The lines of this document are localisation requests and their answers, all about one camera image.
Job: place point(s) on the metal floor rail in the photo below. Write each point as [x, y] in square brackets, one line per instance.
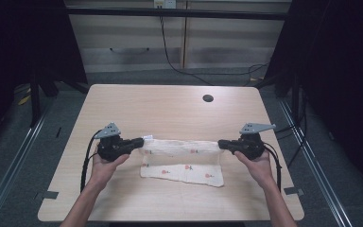
[15, 160]
[315, 164]

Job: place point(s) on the person's right hand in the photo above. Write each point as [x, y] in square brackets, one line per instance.
[258, 168]

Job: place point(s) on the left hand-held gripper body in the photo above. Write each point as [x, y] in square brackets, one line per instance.
[112, 148]

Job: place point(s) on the person's left hand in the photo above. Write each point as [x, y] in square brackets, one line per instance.
[105, 170]

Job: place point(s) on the black curtain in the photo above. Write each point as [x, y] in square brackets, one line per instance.
[340, 78]

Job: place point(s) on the cream cloth with red print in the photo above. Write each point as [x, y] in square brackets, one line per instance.
[182, 157]

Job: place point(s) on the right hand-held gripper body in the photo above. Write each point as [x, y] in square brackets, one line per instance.
[249, 145]

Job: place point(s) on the black horizontal metal bar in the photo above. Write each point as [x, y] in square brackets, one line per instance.
[176, 13]

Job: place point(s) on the yellow tape strip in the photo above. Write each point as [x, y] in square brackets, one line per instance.
[24, 99]

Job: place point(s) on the black metal stand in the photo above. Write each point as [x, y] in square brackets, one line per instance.
[35, 94]

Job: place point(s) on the white wall socket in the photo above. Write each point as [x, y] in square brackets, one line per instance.
[164, 3]

